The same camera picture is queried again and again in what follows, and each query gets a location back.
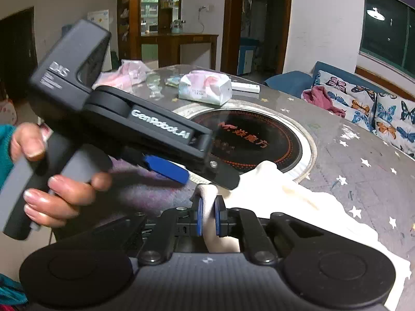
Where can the grey star tablecloth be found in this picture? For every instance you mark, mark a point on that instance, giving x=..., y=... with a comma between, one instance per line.
x=373, y=183

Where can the dark window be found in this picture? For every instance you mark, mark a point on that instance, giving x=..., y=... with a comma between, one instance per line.
x=388, y=33

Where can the butterfly pillow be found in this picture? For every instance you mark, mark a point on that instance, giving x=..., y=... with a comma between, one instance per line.
x=394, y=121
x=357, y=101

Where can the black round induction cooktop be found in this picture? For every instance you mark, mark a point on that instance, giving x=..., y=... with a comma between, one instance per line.
x=243, y=139

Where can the pink garment on sofa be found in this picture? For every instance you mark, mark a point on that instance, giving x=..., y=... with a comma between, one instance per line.
x=318, y=96

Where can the right butterfly pillow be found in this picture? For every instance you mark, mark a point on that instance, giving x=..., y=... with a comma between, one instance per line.
x=394, y=121

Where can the person's left hand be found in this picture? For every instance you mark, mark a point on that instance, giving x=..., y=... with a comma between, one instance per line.
x=53, y=210

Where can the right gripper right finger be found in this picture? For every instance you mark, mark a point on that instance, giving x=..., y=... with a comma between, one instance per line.
x=247, y=228

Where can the dark wooden door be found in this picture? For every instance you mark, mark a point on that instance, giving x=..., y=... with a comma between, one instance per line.
x=255, y=36

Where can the teal sweater forearm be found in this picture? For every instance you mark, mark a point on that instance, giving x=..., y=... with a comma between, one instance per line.
x=6, y=163

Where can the pink white tissue pack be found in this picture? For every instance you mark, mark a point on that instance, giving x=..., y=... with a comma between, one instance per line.
x=205, y=87

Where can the white remote control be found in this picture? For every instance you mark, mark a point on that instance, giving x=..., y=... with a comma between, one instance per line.
x=245, y=87

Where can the pink cloth on table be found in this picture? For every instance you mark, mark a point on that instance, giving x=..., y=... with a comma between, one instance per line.
x=129, y=74

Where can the wooden sideboard cabinet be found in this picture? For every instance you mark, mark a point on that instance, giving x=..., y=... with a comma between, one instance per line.
x=144, y=23

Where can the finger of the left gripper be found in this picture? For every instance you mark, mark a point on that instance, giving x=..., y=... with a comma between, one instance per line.
x=214, y=171
x=166, y=168

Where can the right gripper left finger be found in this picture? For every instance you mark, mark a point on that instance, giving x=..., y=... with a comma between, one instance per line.
x=161, y=234

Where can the blue corner sofa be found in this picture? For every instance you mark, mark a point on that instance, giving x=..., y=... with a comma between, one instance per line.
x=294, y=83

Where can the left butterfly pillow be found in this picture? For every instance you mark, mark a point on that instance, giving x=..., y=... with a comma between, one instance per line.
x=357, y=101

